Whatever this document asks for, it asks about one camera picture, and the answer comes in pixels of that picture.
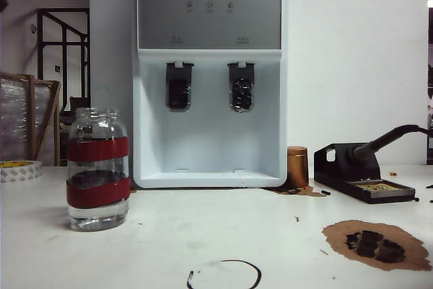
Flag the brown cardboard box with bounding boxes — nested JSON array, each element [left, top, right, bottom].
[[69, 96, 91, 111]]

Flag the wooden crate with plastic wrap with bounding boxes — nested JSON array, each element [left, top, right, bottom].
[[0, 71, 62, 167]]

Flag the black soldering iron stand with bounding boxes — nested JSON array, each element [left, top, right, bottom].
[[313, 142, 416, 205]]

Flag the wooden shelf unit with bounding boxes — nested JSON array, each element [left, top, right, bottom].
[[59, 111, 78, 167]]

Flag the black metal stair frame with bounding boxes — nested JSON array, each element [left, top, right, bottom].
[[36, 7, 91, 100]]

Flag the grey soldering iron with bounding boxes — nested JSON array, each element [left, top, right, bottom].
[[352, 125, 420, 165]]

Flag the glass bottle with red bands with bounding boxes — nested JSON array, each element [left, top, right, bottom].
[[66, 106, 131, 232]]

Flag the white AUX water dispenser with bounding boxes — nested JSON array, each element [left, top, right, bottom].
[[131, 0, 288, 189]]

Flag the dark grey dispenser tap lever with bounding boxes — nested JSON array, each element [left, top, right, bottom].
[[227, 62, 255, 114], [164, 62, 196, 113]]

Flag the white tape roll yellow core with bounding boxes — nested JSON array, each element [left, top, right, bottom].
[[0, 159, 44, 183]]

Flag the white partition panel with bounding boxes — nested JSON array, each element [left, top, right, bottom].
[[281, 0, 429, 167]]

